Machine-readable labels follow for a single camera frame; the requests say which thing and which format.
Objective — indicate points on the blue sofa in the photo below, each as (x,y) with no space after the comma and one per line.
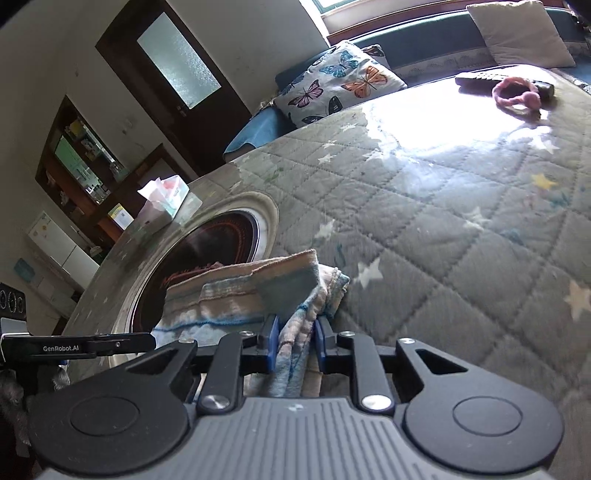
(258,129)

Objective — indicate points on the round black cooktop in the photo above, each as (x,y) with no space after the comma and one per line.
(217,240)

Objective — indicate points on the pink tissue box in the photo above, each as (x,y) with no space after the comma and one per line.
(161,203)

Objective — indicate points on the butterfly print pillow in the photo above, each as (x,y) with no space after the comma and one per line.
(341,83)

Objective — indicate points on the white refrigerator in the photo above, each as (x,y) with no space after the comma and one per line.
(64,251)

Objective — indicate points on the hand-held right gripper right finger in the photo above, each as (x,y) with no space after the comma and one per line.
(319,342)

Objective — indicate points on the small blue wall sign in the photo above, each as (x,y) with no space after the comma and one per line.
(24,270)

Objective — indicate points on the plain grey pillow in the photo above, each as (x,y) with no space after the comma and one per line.
(521,32)

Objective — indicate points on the black remote control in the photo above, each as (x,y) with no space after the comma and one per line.
(480,79)

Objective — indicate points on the grey star quilted table cover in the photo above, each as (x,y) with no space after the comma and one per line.
(438,230)

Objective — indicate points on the striped blue pink cloth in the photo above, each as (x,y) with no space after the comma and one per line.
(231,295)

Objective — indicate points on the black appliance with knobs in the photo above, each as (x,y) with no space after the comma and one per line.
(10,301)

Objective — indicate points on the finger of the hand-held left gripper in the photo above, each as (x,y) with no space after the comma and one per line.
(127,343)

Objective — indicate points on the dark wooden glass door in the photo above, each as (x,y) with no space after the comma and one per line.
(184,60)

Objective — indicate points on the pink hair band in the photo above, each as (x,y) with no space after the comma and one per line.
(512,94)

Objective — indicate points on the dark wooden shelf cabinet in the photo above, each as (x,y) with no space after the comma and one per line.
(51,166)

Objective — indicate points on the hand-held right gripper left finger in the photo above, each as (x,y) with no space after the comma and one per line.
(273,342)

